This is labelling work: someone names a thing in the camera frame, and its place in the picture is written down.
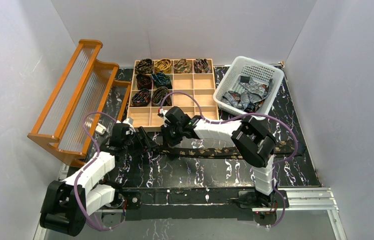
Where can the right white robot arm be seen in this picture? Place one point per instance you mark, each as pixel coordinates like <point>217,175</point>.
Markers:
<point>250,140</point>

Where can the rolled black gold tie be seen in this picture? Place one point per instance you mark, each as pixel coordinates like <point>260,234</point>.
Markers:
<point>144,66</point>

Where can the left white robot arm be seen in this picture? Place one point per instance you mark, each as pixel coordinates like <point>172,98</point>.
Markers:
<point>70,204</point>

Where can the rolled teal patterned tie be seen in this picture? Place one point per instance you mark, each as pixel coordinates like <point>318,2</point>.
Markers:
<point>160,79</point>

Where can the rolled dark striped tie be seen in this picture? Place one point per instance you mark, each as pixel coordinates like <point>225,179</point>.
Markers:
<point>201,66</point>

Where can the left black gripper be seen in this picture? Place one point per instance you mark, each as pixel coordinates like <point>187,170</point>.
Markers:
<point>140,138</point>

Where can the orange wooden rack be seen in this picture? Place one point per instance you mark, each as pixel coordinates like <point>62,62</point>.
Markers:
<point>70,114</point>

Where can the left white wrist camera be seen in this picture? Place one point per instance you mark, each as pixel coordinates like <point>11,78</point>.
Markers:
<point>129,126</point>

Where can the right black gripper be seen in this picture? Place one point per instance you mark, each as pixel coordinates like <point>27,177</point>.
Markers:
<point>169,138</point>

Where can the rolled dark red tie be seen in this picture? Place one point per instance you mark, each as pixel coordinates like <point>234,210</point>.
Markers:
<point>143,81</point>

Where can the white plastic basket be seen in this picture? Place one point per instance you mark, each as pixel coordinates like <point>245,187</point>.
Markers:
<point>248,67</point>

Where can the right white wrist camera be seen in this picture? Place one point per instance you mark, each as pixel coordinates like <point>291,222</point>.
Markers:
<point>162,115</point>

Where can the rolled black grey tie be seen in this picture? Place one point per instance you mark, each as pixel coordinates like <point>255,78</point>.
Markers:
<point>158,95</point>

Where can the grey patterned ties pile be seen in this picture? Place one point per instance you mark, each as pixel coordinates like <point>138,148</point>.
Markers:
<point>252,98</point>

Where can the rolled olive patterned tie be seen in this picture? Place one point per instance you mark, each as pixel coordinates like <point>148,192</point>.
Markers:
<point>182,66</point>

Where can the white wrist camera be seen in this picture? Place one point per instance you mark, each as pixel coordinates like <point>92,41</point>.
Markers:
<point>162,115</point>
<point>129,126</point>

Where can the wooden grid organizer tray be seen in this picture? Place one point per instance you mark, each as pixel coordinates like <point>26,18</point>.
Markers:
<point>191,92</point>

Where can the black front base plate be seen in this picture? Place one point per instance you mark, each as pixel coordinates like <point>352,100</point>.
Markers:
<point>185,203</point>

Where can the aluminium frame rail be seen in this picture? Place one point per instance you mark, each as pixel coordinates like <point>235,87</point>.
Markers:
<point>303,213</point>

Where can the black gold floral tie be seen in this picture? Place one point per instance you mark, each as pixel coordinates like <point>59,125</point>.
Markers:
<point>282,149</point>

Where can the rolled navy red tie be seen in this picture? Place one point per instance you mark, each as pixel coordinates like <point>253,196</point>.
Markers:
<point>141,98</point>

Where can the rolled yellow tie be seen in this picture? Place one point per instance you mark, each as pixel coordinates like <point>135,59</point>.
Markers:
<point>163,65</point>

